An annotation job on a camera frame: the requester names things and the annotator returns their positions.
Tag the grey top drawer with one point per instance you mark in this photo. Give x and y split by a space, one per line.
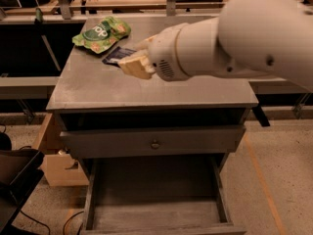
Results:
92 144

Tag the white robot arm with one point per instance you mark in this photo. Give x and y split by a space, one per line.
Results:
249 38

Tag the cardboard box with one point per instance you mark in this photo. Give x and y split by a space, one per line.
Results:
59 168

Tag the black tray bin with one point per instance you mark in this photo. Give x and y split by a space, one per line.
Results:
19 174

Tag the grey open middle drawer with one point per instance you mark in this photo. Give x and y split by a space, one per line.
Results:
164 195

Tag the green chip bag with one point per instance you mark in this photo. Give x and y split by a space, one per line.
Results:
103 35

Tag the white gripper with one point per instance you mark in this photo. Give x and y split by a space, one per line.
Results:
163 51

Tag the green handled tool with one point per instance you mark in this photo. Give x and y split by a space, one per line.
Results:
39 22

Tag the grey wooden drawer cabinet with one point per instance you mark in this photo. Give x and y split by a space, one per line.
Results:
93 96

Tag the round metal drawer knob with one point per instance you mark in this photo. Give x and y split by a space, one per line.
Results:
155 144

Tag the dark blue rxbar wrapper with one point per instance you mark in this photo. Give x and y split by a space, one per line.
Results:
116 55

